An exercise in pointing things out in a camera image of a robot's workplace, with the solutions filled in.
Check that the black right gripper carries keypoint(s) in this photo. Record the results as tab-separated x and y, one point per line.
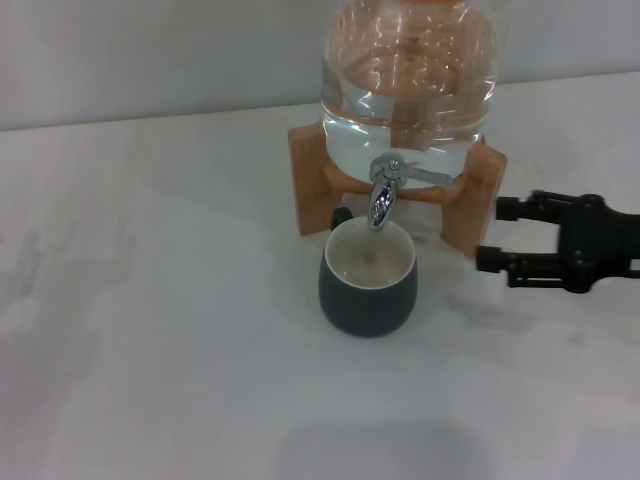
600	245

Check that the chrome faucet with lever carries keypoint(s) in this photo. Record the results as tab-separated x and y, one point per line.
382	200

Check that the black ceramic cup white inside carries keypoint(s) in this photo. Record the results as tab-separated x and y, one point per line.
370	310

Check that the clear glass water dispenser jar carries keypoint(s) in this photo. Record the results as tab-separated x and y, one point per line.
400	75

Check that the wooden dispenser stand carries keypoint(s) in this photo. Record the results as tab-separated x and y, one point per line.
310	185

